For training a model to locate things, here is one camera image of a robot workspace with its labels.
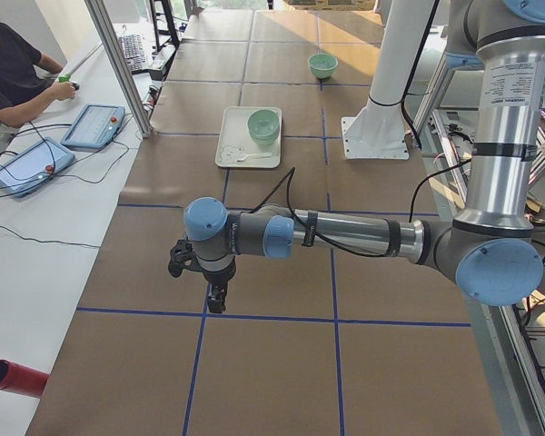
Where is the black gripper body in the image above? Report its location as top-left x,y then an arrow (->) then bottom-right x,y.
203,263 -> 235,287

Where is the white plastic spoon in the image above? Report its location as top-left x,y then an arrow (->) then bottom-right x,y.
235,153 -> 273,163

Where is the cream bear tray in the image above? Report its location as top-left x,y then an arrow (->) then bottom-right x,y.
215,106 -> 282,168

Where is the green bowl on tray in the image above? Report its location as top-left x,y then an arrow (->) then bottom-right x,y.
253,136 -> 278,147

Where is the far blue teach pendant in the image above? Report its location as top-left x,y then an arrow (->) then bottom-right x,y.
61,104 -> 125,150

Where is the blue teach pendant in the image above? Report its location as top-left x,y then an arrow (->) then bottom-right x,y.
61,104 -> 125,150
0,137 -> 75,197

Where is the near blue teach pendant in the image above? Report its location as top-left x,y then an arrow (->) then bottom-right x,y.
0,137 -> 75,197

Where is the red cylinder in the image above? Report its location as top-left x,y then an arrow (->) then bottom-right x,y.
0,359 -> 49,398

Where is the green bowl with ice cubes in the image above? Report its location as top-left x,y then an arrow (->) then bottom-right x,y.
308,53 -> 339,80

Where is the black keyboard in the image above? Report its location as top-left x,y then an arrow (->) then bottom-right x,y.
118,35 -> 147,74

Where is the seated person black shirt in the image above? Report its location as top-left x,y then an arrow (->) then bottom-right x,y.
0,22 -> 76,128

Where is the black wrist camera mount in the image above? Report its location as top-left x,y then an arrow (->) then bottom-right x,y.
168,239 -> 202,278

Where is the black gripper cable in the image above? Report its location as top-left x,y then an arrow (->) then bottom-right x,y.
249,166 -> 401,258

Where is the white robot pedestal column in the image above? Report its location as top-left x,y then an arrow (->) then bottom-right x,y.
342,0 -> 438,160

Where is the aluminium frame post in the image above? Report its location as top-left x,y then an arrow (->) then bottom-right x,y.
84,0 -> 153,138

